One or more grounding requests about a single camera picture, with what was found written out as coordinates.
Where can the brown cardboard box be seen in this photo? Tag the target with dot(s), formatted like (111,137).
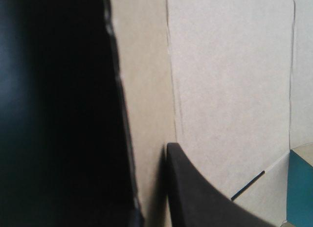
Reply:
(220,77)

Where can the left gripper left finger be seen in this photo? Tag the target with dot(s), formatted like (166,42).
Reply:
(138,219)

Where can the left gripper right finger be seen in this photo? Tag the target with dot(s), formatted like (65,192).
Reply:
(193,202)

